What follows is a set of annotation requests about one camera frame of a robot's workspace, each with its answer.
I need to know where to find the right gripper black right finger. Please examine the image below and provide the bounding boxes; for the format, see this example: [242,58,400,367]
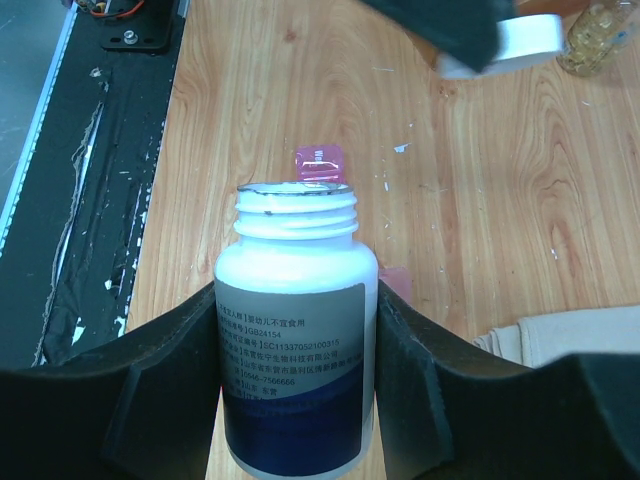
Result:
[375,285,639,479]

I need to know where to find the white bottle cap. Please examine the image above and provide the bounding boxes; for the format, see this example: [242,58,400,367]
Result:
[436,14,564,80]

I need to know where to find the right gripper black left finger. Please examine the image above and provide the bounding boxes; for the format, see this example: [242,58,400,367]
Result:
[1,285,220,479]

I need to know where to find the pink weekly pill organizer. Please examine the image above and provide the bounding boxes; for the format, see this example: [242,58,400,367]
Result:
[295,144,412,304]

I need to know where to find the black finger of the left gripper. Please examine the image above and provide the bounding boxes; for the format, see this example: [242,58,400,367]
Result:
[365,0,517,73]

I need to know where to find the white capped pill bottle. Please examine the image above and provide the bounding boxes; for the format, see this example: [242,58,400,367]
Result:
[214,182,379,479]

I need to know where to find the clear bottle yellow capsules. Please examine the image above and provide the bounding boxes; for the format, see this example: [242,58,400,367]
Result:
[557,1,639,78]

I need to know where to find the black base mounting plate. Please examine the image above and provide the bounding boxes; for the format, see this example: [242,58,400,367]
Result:
[1,1,189,370]

